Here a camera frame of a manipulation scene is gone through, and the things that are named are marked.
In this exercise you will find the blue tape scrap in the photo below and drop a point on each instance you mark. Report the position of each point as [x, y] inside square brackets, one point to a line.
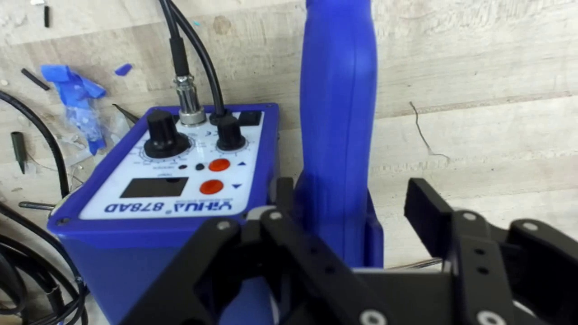
[74, 92]

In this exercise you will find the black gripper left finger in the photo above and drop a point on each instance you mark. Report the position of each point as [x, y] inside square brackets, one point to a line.
[253, 277]

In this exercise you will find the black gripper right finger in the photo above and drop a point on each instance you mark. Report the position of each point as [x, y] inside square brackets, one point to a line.
[511, 272]

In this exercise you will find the blue plastic heat gun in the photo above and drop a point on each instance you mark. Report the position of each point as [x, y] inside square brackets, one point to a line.
[336, 120]

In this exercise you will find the blue soldering station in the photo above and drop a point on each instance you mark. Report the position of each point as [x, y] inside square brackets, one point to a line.
[119, 265]

